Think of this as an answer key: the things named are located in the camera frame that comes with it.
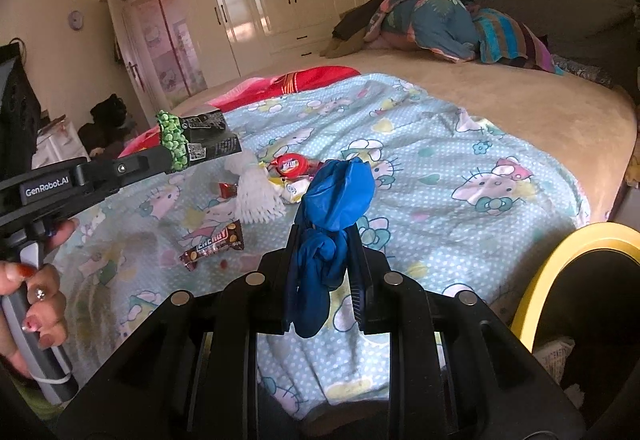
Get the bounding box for blue plastic scrap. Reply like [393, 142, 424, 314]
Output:
[292, 158, 376, 339]

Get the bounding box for white door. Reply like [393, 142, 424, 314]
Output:
[107, 0, 157, 131]

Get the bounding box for white drawer cabinet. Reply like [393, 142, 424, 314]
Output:
[31, 117, 91, 171]

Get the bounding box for brown cloth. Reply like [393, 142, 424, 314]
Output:
[320, 2, 396, 59]

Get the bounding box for black television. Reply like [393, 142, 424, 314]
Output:
[0, 42, 22, 79]

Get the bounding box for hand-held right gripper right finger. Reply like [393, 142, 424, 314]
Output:
[345, 225, 586, 440]

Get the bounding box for white printed plastic bag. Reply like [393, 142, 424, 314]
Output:
[532, 339, 576, 372]

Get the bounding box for small white foam net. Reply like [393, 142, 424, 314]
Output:
[224, 154, 263, 178]

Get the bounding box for person's left hand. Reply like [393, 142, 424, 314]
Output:
[0, 217, 81, 379]

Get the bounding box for white and yellow wrapper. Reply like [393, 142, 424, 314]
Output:
[267, 175, 314, 205]

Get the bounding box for large white foam net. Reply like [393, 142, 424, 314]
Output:
[234, 171, 287, 225]

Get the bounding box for beige bed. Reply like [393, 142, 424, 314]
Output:
[172, 34, 638, 231]

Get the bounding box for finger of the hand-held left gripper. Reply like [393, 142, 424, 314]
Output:
[82, 151, 174, 191]

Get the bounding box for green and black snack packet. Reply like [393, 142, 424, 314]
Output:
[155, 108, 243, 173]

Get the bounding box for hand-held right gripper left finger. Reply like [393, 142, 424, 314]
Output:
[55, 220, 302, 440]

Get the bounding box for black bag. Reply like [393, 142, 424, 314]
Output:
[77, 94, 135, 157]

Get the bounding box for black bin with yellow rim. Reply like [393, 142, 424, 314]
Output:
[510, 222, 640, 421]

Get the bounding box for dark patterned cloth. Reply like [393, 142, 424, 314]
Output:
[550, 54, 614, 89]

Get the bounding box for red blanket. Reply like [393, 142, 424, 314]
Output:
[117, 66, 361, 158]

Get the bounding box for light blue cartoon blanket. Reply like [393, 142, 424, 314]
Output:
[50, 72, 593, 421]

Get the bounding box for blue floral quilt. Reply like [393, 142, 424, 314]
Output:
[367, 0, 481, 64]

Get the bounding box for red candy tube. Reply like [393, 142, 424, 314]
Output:
[272, 153, 312, 179]

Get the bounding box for striped towel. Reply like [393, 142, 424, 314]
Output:
[472, 8, 557, 74]

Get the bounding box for brown chocolate bar wrapper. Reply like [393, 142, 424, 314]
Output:
[179, 221, 246, 271]

